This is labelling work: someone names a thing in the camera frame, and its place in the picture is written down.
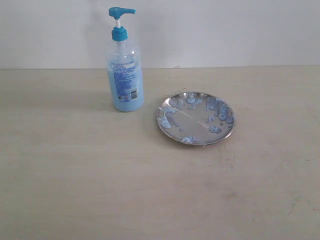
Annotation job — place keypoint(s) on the round steel plate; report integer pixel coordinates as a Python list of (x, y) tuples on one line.
[(195, 118)]

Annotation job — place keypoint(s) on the blue pump soap bottle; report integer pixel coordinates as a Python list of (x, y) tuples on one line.
[(123, 66)]

